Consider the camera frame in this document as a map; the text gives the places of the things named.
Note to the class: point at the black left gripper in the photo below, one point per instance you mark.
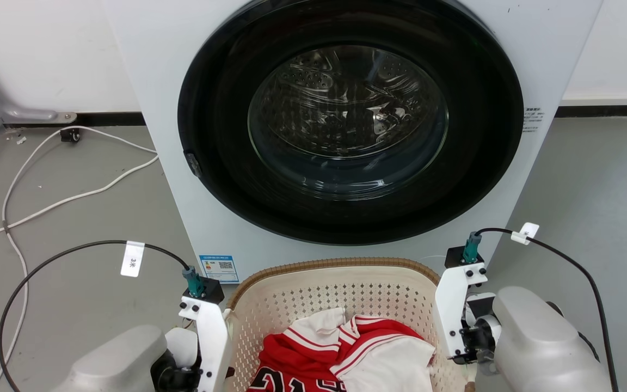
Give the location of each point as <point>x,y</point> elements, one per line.
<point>174,377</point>

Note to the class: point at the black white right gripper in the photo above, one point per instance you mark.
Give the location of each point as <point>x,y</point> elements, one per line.
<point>479,332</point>

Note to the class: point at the cream perforated laundry basket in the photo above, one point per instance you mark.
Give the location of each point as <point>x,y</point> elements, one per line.
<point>302,294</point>

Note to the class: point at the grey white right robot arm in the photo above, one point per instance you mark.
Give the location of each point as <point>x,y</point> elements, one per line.
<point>542,343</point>

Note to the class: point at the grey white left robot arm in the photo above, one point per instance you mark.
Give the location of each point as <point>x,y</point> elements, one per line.
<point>117,362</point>

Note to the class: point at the blue energy label sticker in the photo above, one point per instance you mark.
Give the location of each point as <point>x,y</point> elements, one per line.
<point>219,268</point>

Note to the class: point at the red and white jersey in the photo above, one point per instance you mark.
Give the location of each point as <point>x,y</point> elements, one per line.
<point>297,356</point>

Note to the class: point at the small text label sticker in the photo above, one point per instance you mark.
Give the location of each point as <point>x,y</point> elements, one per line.
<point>533,120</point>

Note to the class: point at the black round washer door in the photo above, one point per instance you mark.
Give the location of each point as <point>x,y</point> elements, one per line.
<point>215,136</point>

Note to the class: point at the white front-load washing machine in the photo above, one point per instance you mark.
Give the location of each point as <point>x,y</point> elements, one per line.
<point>150,65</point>

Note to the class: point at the white right camera bracket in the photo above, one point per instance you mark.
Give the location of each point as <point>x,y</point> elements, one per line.
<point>449,305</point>

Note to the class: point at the white camera bracket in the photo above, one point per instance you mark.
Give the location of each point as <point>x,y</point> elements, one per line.
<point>449,305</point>
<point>213,337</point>

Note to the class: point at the white left camera bracket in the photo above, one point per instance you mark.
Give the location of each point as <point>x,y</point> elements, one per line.
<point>213,337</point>

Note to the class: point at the black wall baseboard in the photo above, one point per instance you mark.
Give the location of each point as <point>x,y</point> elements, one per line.
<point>607,111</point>
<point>106,118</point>

